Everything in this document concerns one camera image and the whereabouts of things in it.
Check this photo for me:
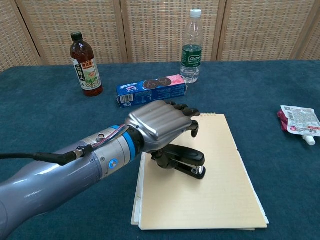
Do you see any blue table mat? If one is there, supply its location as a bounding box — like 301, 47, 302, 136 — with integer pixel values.
0, 58, 320, 240

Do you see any woven folding screen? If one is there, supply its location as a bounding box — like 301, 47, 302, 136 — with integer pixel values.
0, 0, 320, 73

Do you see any dark sauce bottle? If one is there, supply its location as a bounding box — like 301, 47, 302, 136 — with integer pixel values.
69, 31, 104, 98

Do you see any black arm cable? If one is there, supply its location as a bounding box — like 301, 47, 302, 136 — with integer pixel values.
0, 144, 93, 166

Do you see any clear green-label water bottle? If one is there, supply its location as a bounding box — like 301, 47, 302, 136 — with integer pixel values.
180, 8, 205, 84

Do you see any black stapler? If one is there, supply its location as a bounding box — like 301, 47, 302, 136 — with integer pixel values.
166, 143, 207, 181

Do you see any white spouted drink pouch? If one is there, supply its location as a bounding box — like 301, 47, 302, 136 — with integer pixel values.
276, 105, 320, 146

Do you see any blue cookie box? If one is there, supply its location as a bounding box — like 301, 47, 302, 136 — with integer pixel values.
115, 74, 188, 109

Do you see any beige paper folder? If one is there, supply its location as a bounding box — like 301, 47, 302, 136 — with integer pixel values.
130, 112, 270, 231

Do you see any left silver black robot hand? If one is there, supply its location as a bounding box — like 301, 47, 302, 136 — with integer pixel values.
124, 100, 201, 170

